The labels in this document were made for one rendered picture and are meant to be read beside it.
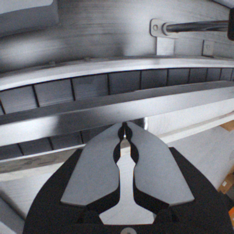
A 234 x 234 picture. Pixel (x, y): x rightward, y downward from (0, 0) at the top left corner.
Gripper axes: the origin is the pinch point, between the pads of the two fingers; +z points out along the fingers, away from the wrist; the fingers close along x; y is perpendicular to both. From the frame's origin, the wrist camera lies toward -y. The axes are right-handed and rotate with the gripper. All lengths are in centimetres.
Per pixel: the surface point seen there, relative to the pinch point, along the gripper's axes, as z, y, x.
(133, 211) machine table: 11.1, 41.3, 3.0
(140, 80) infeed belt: 5.5, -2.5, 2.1
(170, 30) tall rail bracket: 10.5, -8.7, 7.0
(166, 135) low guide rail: 3.0, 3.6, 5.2
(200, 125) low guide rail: 5.1, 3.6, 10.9
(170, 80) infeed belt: 6.9, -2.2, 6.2
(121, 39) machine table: 10.0, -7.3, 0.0
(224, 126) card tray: 18.7, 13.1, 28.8
